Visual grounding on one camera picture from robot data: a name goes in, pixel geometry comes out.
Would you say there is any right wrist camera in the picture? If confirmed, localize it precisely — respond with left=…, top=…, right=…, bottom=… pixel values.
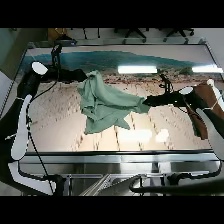
left=158, top=73, right=175, bottom=95

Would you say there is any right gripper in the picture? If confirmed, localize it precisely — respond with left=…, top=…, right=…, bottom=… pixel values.
left=142, top=93, right=183, bottom=109

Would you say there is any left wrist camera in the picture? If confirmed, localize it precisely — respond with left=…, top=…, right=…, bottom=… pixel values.
left=50, top=43, right=64, bottom=72

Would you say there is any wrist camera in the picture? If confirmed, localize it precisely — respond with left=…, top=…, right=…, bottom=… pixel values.
left=158, top=73, right=175, bottom=95
left=50, top=43, right=64, bottom=72

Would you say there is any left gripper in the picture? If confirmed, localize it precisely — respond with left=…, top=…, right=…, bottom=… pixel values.
left=61, top=67, right=89, bottom=84

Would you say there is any black office chair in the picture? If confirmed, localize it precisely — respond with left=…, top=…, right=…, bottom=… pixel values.
left=162, top=27, right=196, bottom=43
left=114, top=27, right=148, bottom=44

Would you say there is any black cable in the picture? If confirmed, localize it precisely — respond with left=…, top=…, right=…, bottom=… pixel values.
left=25, top=78, right=62, bottom=197
left=128, top=174, right=224, bottom=197

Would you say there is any silver frame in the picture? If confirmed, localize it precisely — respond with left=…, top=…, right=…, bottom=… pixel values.
left=17, top=151, right=222, bottom=197

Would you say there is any green garment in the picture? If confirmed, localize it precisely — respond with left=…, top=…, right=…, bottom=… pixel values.
left=76, top=69, right=152, bottom=136

